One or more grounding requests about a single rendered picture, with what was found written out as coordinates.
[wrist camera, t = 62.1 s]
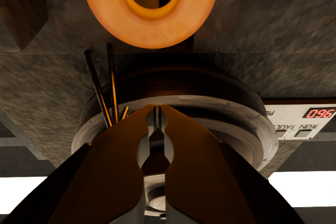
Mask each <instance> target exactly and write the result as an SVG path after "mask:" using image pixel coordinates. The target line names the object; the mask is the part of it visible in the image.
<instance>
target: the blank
mask: <svg viewBox="0 0 336 224"><path fill-rule="evenodd" d="M87 2H88V4H89V6H90V8H91V10H92V12H93V14H94V15H95V17H96V18H97V20H98V21H99V22H100V23H101V25H102V26H103V27H104V28H105V29H106V30H107V31H108V32H110V33H111V34H112V35H113V36H115V37H116V38H118V39H120V40H121V41H123V42H125V43H128V44H130V45H133V46H136V47H141V48H149V49H157V48H165V47H169V46H173V45H175V44H178V43H180V42H182V41H184V40H185V39H187V38H189V37H190V36H191V35H193V34H194V33H195V32H196V31H197V30H198V29H199V28H200V27H201V26H202V24H203V23H204V22H205V20H206V19H207V17H208V15H209V13H210V12H211V10H212V7H213V5H214V2H215V0H171V1H170V2H169V3H168V4H166V5H165V6H163V7H160V8H157V9H148V8H144V7H142V6H140V5H138V4H137V3H136V2H135V1H134V0H87Z"/></svg>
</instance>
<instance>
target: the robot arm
mask: <svg viewBox="0 0 336 224"><path fill-rule="evenodd" d="M158 116H159V130H162V132H163V133H164V155H165V157H166V158H167V159H168V160H169V162H170V167H169V168H168V169H167V171H166V173H165V213H166V224H305V223H304V222H303V220H302V219H301V218H300V216H299V215H298V214H297V212H296V211H295V210H294V208H293V207H292V206H291V205H290V204H289V202H288V201H287V200H286V199H285V198H284V197H283V196H282V195H281V194H280V192H279V191H278V190H277V189H276V188H275V187H274V186H273V185H272V184H271V183H270V182H269V181H267V180H266V179H265V178H264V177H263V176H262V175H261V174H260V173H259V172H258V171H257V170H256V169H255V168H254V167H253V166H252V165H251V164H250V163H249V162H248V161H247V160H245V159H244V158H243V157H242V156H241V155H240V154H239V153H238V152H237V151H236V150H235V149H234V148H233V147H232V146H231V145H230V144H229V143H228V142H227V141H220V140H219V139H218V138H217V137H216V136H215V135H214V134H212V133H211V132H210V131H209V130H208V129H207V128H205V127H204V126H203V125H201V124H200V123H198V122H196V121H195V120H193V119H191V118H190V117H188V116H186V115H184V114H183V113H181V112H179V111H177V110H175V109H174V108H172V107H170V106H169V105H167V104H162V105H155V104H150V105H147V106H145V107H143V108H142V109H140V110H138V111H136V112H134V113H133V114H131V115H129V116H127V117H126V118H124V119H122V120H120V121H119V122H117V123H116V124H114V125H113V126H111V127H110V128H108V129H107V130H106V131H104V132H103V133H102V134H101V135H100V136H99V137H97V138H96V139H95V140H94V141H93V142H92V143H91V144H88V143H84V144H83V145H82V146H81V147H80V148H79V149H78V150H76V151H75V152H74V153H73V154H72V155H71V156H70V157H69V158H68V159H66V160H65V161H64V162H63V163H62V164H61V165H60V166H59V167H58V168H56V169H55V170H54V171H53V172H52V173H51V174H50V175H49V176H48V177H46V178H45V179H44V180H43V181H42V182H41V183H40V184H39V185H38V186H36V187H35V188H34V189H33V190H32V191H31V192H30V193H29V194H28V195H27V196H26V197H25V198H24V199H23V200H22V201H21V202H20V203H19V204H18V205H17V206H16V207H15V208H14V209H13V210H12V211H11V212H10V213H9V214H8V216H7V217H6V218H5V219H4V220H3V221H2V223H1V224H144V216H145V208H146V195H145V184H144V174H143V172H142V170H141V167H142V165H143V163H144V162H145V160H146V159H147V158H148V157H149V155H150V144H149V137H150V135H151V134H152V133H153V132H154V130H157V124H158Z"/></svg>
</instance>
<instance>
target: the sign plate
mask: <svg viewBox="0 0 336 224"><path fill-rule="evenodd" d="M262 102H263V104H264V106H265V109H266V112H267V117H268V118H269V119H270V121H271V122H272V124H273V125H274V127H275V130H276V131H286V133H285V134H284V135H283V136H282V138H278V139H279V140H298V139H312V138H313V137H314V136H315V135H316V134H317V133H318V132H319V131H320V129H321V128H322V127H323V126H324V125H325V124H326V123H327V122H328V121H329V120H330V119H331V118H332V117H333V116H334V115H335V114H336V99H294V100H262ZM313 110H317V111H318V112H319V111H321V112H320V113H323V112H325V111H322V110H326V112H328V111H329V112H328V113H331V115H330V114H326V112H325V113H323V115H322V114H318V112H317V113H315V112H316V111H313ZM330 110H334V111H330ZM311 111H312V112H311ZM310 112H311V113H310ZM308 114H310V115H309V116H308V117H311V118H308V117H307V115H308ZM313 114H315V115H314V116H313ZM325 114H326V115H325ZM321 115H322V116H321ZM324 115H325V116H328V117H323V116H324ZM329 115H330V116H329ZM312 116H313V117H312ZM320 116H321V117H320ZM303 130H311V132H310V133H309V134H308V135H307V136H306V137H295V136H296V135H297V133H298V132H299V131H303Z"/></svg>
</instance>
